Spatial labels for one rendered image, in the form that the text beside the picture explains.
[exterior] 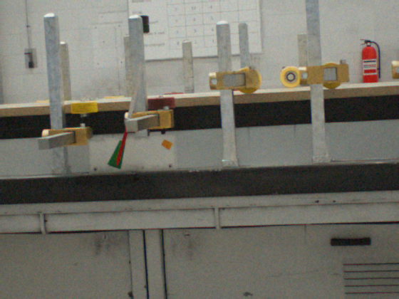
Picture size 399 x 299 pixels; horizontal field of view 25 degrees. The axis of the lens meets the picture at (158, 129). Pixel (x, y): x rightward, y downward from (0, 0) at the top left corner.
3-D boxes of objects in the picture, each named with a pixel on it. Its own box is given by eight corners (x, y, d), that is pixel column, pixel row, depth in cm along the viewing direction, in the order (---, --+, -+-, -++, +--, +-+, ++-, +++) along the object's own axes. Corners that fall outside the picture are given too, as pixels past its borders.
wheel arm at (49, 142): (50, 152, 241) (49, 136, 240) (38, 153, 241) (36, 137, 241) (93, 139, 283) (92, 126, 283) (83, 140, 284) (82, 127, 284)
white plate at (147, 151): (177, 169, 259) (174, 134, 258) (88, 174, 264) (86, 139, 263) (177, 169, 259) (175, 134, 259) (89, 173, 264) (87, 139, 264)
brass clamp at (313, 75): (349, 82, 248) (348, 63, 247) (299, 85, 250) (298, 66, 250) (349, 82, 254) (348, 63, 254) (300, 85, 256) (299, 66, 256)
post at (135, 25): (149, 182, 262) (140, 14, 259) (138, 183, 262) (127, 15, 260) (152, 181, 265) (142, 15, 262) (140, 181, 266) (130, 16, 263)
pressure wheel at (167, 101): (174, 134, 268) (172, 95, 268) (147, 135, 270) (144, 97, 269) (178, 132, 276) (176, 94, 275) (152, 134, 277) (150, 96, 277)
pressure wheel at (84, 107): (104, 136, 281) (101, 99, 280) (82, 138, 276) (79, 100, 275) (90, 136, 287) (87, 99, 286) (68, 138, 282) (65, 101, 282)
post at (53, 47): (65, 178, 266) (54, 13, 264) (54, 178, 267) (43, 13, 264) (69, 176, 270) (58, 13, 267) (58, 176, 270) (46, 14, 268)
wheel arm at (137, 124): (138, 134, 232) (137, 117, 231) (125, 135, 232) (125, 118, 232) (169, 124, 274) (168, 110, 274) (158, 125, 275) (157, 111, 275)
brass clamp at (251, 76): (257, 87, 253) (256, 69, 252) (209, 90, 255) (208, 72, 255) (259, 87, 259) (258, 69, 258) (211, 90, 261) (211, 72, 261)
